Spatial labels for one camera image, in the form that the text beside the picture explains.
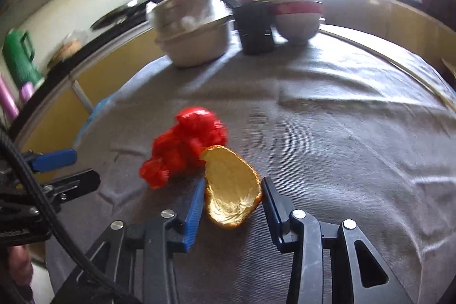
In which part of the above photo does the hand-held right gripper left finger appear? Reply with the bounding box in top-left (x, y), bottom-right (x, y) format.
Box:
top-left (53, 179), bottom-right (206, 304)

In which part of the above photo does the person's left hand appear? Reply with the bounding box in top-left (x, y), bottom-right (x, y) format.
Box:
top-left (8, 245), bottom-right (35, 295)

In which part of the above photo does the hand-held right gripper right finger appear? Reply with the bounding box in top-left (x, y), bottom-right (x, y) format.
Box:
top-left (261, 177), bottom-right (414, 304)

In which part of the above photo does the black chopstick holder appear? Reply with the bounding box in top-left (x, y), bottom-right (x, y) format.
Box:
top-left (233, 1), bottom-right (276, 54)

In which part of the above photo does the red plastic bag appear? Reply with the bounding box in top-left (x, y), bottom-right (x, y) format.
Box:
top-left (139, 106), bottom-right (229, 190)

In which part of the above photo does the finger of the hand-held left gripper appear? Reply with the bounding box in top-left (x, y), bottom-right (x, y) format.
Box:
top-left (43, 169), bottom-right (102, 204)
top-left (22, 148), bottom-right (78, 174)

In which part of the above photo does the pink bottle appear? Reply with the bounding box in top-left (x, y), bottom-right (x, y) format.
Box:
top-left (0, 74), bottom-right (20, 121)

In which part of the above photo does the stack of white red bowls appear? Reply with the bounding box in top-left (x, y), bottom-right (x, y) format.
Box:
top-left (269, 0), bottom-right (326, 45)

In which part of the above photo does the purple cup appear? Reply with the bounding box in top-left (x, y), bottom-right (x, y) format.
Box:
top-left (19, 82), bottom-right (36, 103)

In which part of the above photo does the orange peel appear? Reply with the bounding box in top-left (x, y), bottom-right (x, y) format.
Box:
top-left (199, 145), bottom-right (263, 230)

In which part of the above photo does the green thermos jug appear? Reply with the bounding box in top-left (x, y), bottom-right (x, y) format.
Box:
top-left (2, 29), bottom-right (45, 85)

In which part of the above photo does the black cable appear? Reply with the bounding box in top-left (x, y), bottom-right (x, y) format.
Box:
top-left (0, 128), bottom-right (143, 304)

